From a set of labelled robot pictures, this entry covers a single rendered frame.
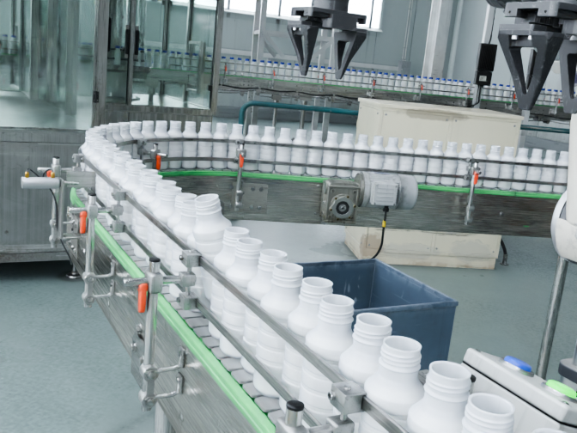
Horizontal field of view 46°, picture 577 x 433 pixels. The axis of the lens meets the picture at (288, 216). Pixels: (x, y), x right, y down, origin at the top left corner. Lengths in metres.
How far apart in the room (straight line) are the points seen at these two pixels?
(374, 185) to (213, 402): 1.59
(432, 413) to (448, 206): 2.15
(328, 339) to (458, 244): 4.64
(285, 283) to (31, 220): 3.39
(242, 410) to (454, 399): 0.34
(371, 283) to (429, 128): 3.41
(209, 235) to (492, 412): 0.56
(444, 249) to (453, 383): 4.73
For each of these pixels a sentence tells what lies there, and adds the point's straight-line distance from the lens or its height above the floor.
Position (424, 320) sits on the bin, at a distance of 1.48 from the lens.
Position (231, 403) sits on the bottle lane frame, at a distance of 0.92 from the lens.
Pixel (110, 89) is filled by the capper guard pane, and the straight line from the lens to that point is 6.08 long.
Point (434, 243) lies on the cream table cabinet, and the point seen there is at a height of 0.18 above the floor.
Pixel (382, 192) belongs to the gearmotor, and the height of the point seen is 0.99.
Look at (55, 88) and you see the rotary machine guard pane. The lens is 4.08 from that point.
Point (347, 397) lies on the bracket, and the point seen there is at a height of 1.12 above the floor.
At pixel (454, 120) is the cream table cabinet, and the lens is 5.16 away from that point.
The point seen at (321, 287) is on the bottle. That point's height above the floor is 1.16.
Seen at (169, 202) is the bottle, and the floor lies 1.14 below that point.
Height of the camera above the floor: 1.41
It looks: 13 degrees down
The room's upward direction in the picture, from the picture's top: 6 degrees clockwise
